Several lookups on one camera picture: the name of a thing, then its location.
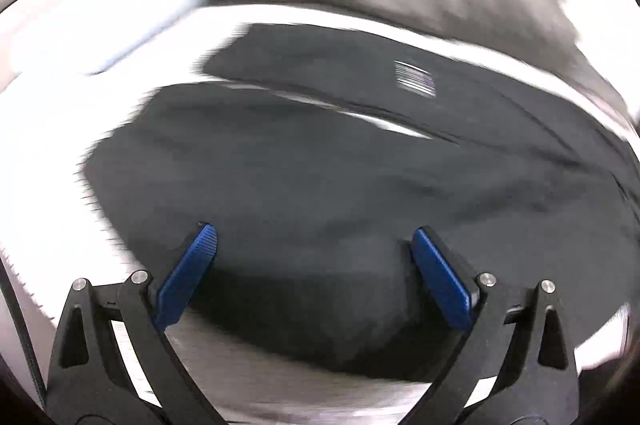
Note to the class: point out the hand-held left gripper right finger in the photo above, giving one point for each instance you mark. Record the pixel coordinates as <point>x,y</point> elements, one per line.
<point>440,275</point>

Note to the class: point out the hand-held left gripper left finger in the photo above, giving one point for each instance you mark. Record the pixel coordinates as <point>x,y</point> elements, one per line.
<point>190,270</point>

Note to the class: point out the black pants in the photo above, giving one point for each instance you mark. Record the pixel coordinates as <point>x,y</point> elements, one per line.
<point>300,180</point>

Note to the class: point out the hexagon patterned bed sheet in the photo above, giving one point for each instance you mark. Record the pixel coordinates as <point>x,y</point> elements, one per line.
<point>50,130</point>

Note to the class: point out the light blue pillow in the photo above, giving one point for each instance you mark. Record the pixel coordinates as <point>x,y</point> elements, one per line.
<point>125,25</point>

